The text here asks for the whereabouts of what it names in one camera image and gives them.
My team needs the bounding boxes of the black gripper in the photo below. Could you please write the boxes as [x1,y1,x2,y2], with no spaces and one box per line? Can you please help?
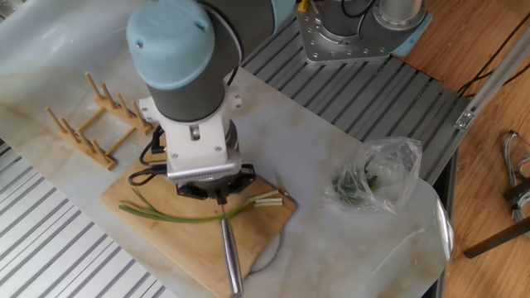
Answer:
[176,163,257,206]

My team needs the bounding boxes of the green garlic stalk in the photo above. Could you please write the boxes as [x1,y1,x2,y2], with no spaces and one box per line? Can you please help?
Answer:
[118,188,255,225]

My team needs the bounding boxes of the steel cleaver knife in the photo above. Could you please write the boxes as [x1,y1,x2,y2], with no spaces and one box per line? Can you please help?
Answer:
[218,202,245,298]

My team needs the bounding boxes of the chopped green garlic leaves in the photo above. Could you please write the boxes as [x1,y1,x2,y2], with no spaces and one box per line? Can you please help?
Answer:
[330,171,380,206]

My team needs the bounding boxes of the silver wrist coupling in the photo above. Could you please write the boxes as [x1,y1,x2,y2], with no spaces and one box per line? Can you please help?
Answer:
[225,119,241,153]

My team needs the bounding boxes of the wooden peg dish rack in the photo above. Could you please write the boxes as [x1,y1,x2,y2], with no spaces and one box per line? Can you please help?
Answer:
[45,72,153,171]

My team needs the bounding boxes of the clear plastic bag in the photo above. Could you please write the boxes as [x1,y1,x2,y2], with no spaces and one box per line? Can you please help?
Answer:
[322,136,423,215]

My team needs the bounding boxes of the black metal bar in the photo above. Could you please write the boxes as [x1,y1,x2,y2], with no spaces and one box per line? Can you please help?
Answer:
[462,217,530,260]
[503,180,530,202]

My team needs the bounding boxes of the silver wrist camera bar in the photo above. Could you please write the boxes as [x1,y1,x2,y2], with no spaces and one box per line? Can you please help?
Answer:
[165,160,243,184]

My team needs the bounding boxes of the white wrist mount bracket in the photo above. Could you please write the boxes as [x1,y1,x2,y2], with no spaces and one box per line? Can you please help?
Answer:
[138,93,243,175]

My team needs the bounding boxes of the wooden cutting board metal handle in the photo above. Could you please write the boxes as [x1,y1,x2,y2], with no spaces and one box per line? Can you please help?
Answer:
[99,152,297,298]

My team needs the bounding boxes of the black gripper cable bundle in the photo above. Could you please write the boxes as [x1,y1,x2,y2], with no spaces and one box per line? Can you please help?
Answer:
[128,126,169,187]

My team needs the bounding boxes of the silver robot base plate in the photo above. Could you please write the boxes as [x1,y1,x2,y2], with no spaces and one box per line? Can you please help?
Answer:
[297,0,398,65]

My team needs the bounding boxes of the black floor cables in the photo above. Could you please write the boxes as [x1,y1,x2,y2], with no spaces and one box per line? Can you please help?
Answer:
[457,12,530,99]

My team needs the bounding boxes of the aluminium frame post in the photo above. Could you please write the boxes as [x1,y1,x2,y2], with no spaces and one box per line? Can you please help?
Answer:
[453,25,530,132]

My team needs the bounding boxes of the grey coloured cable bundle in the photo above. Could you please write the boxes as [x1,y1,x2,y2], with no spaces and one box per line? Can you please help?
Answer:
[503,130,530,223]

